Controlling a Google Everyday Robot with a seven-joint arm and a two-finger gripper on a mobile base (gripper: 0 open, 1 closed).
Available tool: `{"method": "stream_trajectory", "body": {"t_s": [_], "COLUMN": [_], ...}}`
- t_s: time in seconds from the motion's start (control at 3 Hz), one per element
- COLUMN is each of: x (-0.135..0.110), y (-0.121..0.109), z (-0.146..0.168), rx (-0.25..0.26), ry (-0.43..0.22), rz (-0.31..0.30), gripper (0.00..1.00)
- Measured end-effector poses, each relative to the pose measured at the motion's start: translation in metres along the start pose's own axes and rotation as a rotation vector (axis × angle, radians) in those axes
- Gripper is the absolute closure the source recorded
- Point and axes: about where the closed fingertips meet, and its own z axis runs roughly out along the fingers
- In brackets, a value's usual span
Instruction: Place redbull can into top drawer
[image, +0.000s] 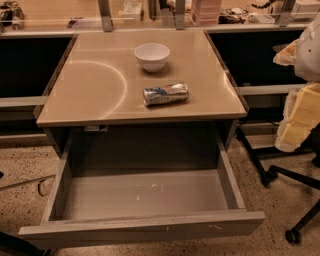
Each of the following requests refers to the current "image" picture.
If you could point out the redbull can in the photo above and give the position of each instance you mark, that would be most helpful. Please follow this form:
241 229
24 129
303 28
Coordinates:
165 94

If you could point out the open top drawer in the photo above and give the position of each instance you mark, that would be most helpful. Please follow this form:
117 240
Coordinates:
131 185

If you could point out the grey drawer cabinet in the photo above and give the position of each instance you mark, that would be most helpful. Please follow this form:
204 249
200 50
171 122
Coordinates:
101 82

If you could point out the pink stacked box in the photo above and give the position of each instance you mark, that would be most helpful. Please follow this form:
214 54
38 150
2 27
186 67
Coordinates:
205 12

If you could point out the metal shelf post middle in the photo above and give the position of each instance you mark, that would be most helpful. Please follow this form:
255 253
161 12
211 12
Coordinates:
179 14

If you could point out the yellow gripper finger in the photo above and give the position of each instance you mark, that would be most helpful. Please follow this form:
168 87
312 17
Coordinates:
301 115
285 53

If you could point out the metal shelf post left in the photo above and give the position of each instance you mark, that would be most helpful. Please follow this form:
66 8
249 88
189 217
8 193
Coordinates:
105 13

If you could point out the metal shelf post right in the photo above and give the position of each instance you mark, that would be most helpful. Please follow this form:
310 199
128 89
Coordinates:
284 16

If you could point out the white bowl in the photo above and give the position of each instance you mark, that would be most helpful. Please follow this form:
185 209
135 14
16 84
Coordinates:
152 57

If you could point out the black office chair base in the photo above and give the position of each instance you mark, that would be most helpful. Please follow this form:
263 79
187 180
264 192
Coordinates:
292 235

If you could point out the metal shelf post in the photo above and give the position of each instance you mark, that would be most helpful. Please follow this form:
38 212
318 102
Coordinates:
284 16
105 13
179 14

